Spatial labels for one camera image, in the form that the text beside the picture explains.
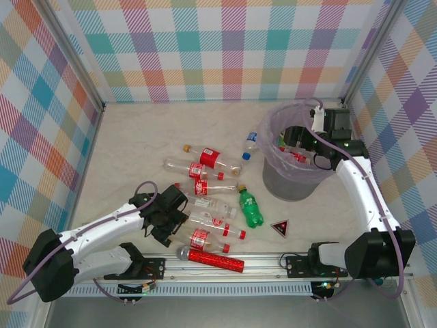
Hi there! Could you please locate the clear bottle white red label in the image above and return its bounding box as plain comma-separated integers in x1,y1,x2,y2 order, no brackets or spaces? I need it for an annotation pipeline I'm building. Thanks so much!
184,210,247,239

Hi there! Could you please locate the clear bottle blue label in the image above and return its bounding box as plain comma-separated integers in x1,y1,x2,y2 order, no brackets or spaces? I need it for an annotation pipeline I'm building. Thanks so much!
241,131,259,161

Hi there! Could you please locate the grey plastic bin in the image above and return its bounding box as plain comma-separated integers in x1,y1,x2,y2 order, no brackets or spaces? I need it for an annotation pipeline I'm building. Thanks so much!
262,102,337,202

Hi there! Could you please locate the clear bottle orange cap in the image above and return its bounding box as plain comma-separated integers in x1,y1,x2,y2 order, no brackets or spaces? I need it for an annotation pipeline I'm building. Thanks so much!
182,143,244,176

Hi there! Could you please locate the red glitter toy microphone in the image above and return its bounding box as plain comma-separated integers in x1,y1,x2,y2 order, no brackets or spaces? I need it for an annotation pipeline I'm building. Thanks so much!
175,245,246,273

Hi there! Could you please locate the small black electronics module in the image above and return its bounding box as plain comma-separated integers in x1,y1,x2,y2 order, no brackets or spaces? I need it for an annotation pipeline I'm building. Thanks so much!
311,280,336,301
117,282,158,295

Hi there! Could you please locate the green soda bottle yellow cap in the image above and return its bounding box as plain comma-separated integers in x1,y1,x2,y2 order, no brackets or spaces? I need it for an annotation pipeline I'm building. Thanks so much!
237,184,264,229

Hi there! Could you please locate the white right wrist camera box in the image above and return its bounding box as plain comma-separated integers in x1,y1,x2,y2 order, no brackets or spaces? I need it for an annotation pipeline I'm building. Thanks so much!
308,105,329,133

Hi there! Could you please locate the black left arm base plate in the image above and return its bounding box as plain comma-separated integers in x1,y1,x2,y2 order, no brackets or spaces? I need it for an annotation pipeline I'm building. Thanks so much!
103,256,167,281

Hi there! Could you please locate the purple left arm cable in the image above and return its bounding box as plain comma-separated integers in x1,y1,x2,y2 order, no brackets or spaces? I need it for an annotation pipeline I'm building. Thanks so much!
6,180,158,305

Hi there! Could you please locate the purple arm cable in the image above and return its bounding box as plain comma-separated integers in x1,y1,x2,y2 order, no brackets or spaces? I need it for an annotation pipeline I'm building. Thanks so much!
6,180,158,305
302,97,409,303

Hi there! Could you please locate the white slotted cable duct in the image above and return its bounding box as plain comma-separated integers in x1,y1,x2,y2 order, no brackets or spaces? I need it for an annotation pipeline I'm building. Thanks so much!
53,282,313,297

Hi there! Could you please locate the aluminium frame post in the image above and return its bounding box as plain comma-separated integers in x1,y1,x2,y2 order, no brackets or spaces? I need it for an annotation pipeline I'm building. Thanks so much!
339,0,409,110
32,0,105,112

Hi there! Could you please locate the aluminium mounting rail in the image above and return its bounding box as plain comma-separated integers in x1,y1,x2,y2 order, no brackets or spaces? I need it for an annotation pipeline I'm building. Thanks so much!
37,252,414,284

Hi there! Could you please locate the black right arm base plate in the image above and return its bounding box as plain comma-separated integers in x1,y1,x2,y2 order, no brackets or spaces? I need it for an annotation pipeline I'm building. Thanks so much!
285,255,349,279

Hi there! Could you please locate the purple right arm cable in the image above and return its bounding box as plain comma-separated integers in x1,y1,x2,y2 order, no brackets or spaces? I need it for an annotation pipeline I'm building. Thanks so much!
302,97,409,303

